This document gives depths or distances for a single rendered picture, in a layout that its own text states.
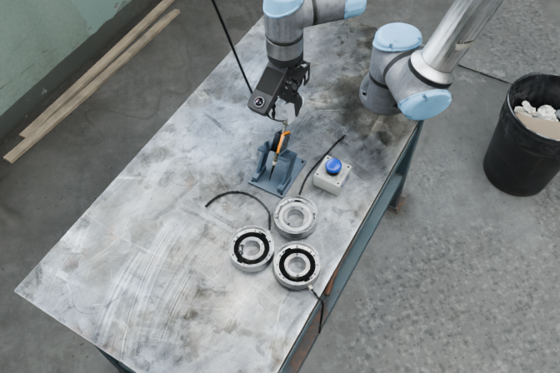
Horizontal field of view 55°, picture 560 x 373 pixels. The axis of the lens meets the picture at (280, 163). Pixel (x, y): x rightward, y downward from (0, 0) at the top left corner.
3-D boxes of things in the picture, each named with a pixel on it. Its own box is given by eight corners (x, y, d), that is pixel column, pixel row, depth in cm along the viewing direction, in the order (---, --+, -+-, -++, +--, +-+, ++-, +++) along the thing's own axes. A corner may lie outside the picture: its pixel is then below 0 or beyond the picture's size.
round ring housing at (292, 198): (315, 244, 126) (316, 236, 123) (270, 239, 127) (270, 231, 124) (319, 206, 132) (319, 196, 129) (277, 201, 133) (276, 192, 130)
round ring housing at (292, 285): (265, 262, 124) (265, 254, 120) (304, 241, 126) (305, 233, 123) (288, 300, 118) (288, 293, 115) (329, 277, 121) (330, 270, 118)
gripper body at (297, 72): (310, 82, 120) (312, 41, 111) (292, 107, 116) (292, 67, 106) (280, 70, 123) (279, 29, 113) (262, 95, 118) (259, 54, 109)
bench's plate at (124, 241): (239, 442, 104) (238, 440, 102) (17, 294, 122) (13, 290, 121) (453, 60, 163) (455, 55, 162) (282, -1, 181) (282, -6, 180)
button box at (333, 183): (337, 196, 133) (339, 186, 129) (312, 185, 136) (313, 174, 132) (352, 173, 137) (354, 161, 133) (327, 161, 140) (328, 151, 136)
